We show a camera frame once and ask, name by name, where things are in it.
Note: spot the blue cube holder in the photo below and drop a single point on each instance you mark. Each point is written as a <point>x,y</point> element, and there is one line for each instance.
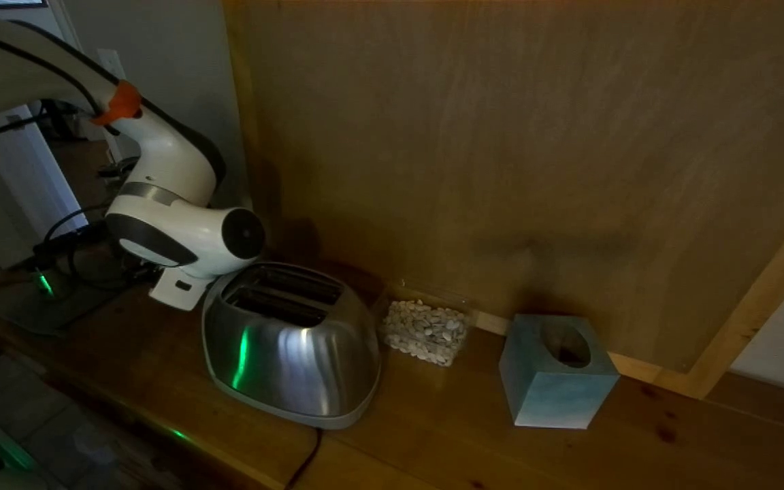
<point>551,391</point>

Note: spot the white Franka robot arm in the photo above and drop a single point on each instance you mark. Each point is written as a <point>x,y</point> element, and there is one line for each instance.
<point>175,208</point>

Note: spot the wooden back panel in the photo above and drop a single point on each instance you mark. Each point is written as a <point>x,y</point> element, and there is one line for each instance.
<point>517,138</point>

